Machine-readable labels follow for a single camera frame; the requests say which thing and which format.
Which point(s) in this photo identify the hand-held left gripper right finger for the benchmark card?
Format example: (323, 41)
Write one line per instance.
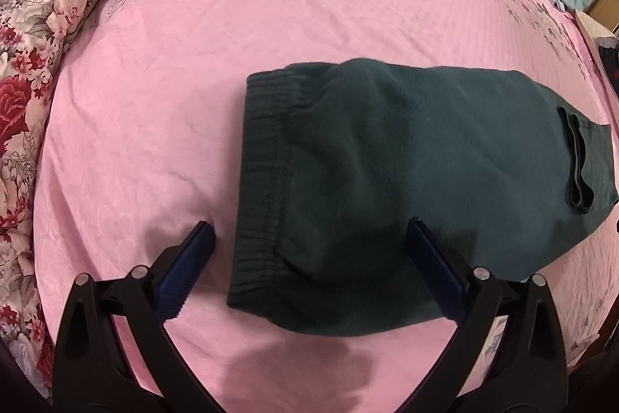
(442, 272)

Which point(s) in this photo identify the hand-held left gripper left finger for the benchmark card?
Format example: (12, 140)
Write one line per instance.
(186, 275)

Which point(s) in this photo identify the dark green pants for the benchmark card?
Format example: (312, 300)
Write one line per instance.
(387, 151)

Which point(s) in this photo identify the pink floral bedsheet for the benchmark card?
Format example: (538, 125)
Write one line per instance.
(169, 103)

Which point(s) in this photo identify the navy garment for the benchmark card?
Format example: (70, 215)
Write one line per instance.
(611, 64)

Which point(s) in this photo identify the red floral quilt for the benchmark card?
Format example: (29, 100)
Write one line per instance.
(38, 31)

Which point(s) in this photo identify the white textured blanket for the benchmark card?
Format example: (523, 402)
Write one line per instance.
(597, 26)

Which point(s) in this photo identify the brown wooden headboard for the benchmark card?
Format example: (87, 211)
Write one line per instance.
(607, 4)

